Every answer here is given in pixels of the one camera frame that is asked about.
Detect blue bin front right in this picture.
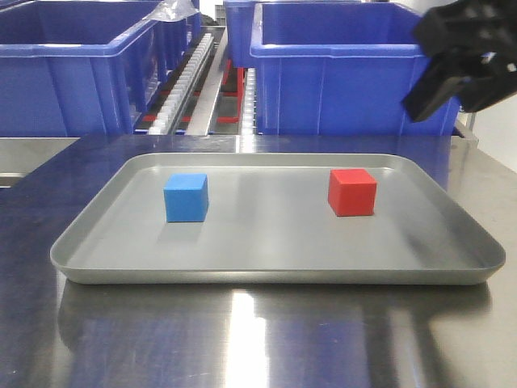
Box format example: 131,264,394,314
250,2,460,136

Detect red cube block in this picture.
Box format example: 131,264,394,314
328,169,377,217

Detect blue bin front left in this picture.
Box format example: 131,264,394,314
1,1,201,137

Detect red shelf frame bar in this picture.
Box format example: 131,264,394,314
135,63,246,133

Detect blue bin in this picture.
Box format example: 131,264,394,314
1,1,201,137
250,2,460,136
223,0,263,69

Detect clear plastic bag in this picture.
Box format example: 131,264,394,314
145,0,199,23

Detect blue cube block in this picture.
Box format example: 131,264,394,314
163,173,209,222

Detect white roller rail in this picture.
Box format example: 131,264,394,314
239,68,256,135
147,33,214,135

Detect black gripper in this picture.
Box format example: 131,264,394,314
402,1,516,122

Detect blue bin rear right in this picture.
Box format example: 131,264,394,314
223,0,263,69

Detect white roller rail right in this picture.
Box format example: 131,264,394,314
239,68,256,135

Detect white roller rail left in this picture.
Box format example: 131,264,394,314
147,33,214,135

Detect grey plastic tray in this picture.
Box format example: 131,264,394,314
50,153,506,285

